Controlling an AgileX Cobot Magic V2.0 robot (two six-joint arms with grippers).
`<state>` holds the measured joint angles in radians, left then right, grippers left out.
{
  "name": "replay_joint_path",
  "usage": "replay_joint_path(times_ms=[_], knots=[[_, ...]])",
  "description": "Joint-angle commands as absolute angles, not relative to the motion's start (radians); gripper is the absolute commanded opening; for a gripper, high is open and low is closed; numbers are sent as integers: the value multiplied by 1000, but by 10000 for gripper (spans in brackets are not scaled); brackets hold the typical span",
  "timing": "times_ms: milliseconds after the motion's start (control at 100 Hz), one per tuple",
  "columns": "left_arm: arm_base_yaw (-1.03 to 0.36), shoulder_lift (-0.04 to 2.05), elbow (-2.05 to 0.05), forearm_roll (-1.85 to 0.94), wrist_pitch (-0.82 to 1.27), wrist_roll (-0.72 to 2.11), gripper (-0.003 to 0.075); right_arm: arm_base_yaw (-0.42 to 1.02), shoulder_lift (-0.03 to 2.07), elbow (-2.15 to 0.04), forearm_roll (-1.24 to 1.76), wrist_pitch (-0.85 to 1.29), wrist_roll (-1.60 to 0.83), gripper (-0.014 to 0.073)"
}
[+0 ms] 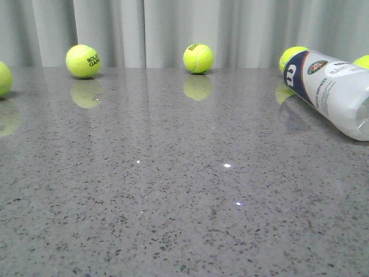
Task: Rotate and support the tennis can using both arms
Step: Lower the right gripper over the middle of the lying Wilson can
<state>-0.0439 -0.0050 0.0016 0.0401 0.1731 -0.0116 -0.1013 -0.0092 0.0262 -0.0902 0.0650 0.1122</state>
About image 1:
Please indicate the yellow tennis ball far right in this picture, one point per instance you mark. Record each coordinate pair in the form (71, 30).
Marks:
(362, 61)

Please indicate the yellow tennis ball Roland Garros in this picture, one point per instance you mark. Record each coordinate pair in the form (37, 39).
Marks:
(83, 61)

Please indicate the yellow tennis ball centre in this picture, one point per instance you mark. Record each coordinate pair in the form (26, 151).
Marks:
(198, 58)

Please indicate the white blue tennis ball can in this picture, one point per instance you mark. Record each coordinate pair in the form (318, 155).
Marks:
(337, 89)

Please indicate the yellow tennis ball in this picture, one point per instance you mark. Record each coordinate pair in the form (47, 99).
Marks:
(6, 79)
(362, 61)
(198, 58)

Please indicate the grey pleated curtain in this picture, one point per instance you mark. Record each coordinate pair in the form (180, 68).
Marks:
(154, 34)

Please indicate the yellow tennis ball far left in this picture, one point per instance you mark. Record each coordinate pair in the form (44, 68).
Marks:
(6, 79)

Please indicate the yellow tennis ball Wilson 3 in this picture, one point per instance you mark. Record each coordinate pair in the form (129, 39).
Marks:
(288, 54)

